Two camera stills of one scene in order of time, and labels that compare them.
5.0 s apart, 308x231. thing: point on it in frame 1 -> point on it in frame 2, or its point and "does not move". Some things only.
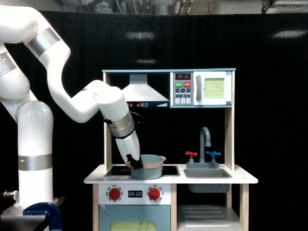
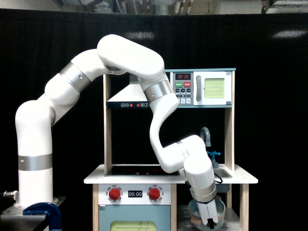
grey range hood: (138, 94) does not move
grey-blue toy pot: (152, 167) -> (196, 220)
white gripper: (130, 148) -> (209, 213)
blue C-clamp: (51, 211) does not move
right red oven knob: (154, 193) does not move
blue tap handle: (213, 153) does not move
